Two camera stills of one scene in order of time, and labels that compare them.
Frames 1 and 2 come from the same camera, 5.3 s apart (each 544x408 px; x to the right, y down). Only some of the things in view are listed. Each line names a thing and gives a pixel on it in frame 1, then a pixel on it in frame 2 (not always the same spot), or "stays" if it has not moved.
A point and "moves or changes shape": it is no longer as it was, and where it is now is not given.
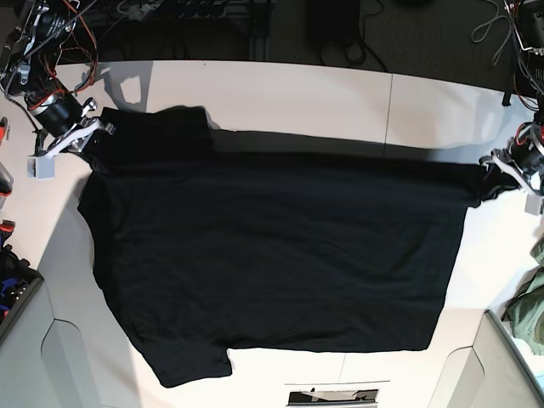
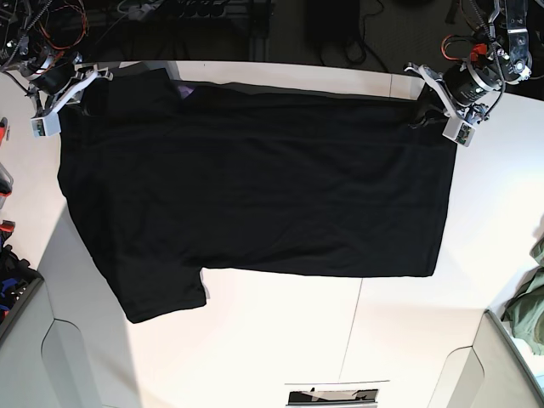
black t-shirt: (212, 244) moves or changes shape
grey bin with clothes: (19, 278) stays
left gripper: (65, 120) -> (61, 80)
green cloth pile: (524, 310) stays
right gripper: (532, 180) -> (457, 87)
